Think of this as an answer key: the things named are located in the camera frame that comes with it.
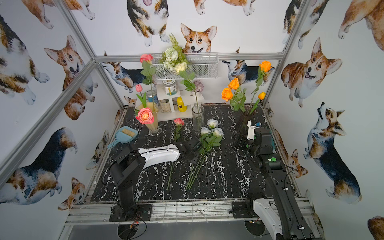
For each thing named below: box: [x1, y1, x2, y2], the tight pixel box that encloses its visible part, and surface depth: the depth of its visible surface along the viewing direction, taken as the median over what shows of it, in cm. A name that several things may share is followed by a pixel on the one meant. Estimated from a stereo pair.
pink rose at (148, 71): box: [139, 54, 156, 112], surface depth 86 cm
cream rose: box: [174, 61, 199, 120], surface depth 85 cm
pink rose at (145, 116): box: [136, 107, 155, 125], surface depth 69 cm
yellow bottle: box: [176, 96, 188, 113], surface depth 115 cm
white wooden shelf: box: [156, 83, 205, 122], surface depth 109 cm
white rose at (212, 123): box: [207, 119, 218, 129], surface depth 108 cm
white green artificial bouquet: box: [159, 32, 188, 75], surface depth 82 cm
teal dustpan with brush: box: [107, 125, 139, 149], surface depth 106 cm
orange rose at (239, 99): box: [228, 77, 247, 111], surface depth 87 cm
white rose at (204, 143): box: [186, 127, 211, 190], surface depth 90 cm
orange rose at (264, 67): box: [250, 61, 274, 106], surface depth 87 cm
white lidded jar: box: [162, 79, 178, 96], surface depth 94 cm
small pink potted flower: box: [193, 79, 204, 93], surface depth 100 cm
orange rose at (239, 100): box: [221, 88, 246, 112], surface depth 87 cm
